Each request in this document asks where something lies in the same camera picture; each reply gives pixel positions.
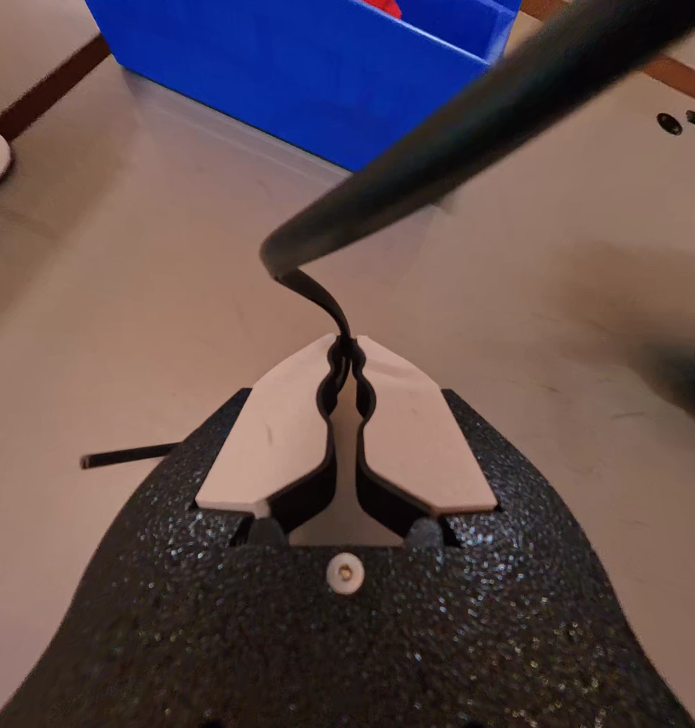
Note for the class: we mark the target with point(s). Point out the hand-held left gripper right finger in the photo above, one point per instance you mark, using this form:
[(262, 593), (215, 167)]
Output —
[(421, 449)]

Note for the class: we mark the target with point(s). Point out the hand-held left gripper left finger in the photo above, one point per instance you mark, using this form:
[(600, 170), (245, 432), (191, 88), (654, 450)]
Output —
[(268, 449)]

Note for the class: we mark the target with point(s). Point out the blue plastic bin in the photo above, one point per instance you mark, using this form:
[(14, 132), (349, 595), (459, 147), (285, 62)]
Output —
[(302, 74)]

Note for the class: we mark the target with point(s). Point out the red plastic building block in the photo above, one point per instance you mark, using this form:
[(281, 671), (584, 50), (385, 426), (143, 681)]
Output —
[(384, 7)]

